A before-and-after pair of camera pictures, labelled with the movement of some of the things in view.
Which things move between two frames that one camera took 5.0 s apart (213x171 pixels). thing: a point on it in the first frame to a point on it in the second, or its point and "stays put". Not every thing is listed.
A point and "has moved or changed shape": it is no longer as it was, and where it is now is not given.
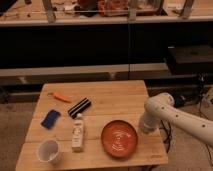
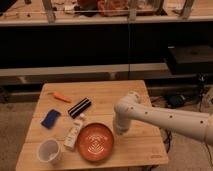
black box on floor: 190,60 stays put
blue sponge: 50,119 stays put
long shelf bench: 90,12 stays put
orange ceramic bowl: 119,138 to 95,142
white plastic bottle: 78,133 has moved or changed shape
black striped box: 78,107 stays put
